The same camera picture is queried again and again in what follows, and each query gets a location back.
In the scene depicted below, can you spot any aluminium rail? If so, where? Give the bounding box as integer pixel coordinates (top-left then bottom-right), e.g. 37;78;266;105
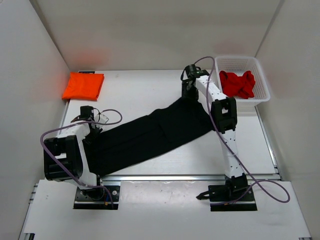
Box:
102;174;225;182

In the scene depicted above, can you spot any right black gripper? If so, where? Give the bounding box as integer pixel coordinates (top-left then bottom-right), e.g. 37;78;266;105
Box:
183;81;200;104

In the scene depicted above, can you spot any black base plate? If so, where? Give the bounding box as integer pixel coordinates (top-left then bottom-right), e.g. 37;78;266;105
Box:
73;185;121;210
196;185;258;212

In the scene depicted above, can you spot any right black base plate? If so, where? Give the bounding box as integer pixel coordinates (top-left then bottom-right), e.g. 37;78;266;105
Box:
196;185;258;212

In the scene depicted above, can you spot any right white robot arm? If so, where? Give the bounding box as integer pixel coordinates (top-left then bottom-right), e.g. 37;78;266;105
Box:
180;64;248;200

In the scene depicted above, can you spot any dark label sticker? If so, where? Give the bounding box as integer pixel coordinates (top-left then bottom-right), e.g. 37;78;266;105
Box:
78;71;95;74

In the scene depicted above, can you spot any orange t shirt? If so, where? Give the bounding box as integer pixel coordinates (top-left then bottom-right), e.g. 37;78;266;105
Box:
61;72;105;102

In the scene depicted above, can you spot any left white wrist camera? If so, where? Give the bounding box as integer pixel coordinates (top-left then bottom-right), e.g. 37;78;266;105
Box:
94;113;109;126

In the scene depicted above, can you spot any black t shirt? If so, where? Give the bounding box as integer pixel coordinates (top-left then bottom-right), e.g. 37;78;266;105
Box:
84;98;214;177

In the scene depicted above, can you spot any red t shirt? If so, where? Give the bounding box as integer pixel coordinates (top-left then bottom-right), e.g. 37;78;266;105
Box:
219;70;256;99

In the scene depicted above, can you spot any white plastic basket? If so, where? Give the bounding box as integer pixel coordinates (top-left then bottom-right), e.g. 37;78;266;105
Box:
215;56;270;112

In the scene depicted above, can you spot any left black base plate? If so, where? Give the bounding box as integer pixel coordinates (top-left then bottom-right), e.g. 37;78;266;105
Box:
73;185;121;210

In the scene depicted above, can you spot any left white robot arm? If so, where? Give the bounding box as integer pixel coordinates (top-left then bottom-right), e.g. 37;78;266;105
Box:
40;105;105;200

